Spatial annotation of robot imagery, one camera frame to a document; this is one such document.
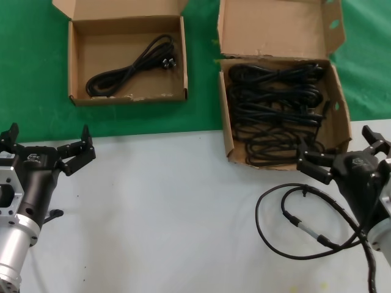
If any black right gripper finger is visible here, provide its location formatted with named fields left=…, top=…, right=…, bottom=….
left=361, top=124, right=389, bottom=155
left=296, top=139, right=337, bottom=185

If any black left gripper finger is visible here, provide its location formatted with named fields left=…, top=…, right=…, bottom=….
left=56, top=124, right=97, bottom=177
left=0, top=123, right=22, bottom=153

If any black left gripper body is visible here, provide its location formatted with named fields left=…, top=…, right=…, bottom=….
left=13, top=145, right=67, bottom=228

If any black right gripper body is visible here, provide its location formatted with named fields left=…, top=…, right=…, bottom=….
left=331, top=149, right=391, bottom=232

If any black power cord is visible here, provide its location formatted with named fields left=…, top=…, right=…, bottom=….
left=228, top=63, right=325, bottom=84
left=244, top=128, right=329, bottom=168
left=85, top=34, right=178, bottom=99
left=233, top=102, right=331, bottom=132
left=228, top=84, right=324, bottom=106

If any small open cardboard box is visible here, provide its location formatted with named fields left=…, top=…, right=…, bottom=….
left=51, top=0, right=189, bottom=107

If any large open cardboard box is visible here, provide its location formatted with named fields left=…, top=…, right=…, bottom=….
left=217, top=0, right=353, bottom=172

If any green table mat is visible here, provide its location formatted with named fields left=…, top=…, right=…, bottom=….
left=0, top=0, right=391, bottom=144

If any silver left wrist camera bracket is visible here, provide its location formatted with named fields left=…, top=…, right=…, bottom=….
left=0, top=152, right=25, bottom=226

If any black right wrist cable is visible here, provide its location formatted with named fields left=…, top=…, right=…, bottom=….
left=255, top=182, right=379, bottom=293

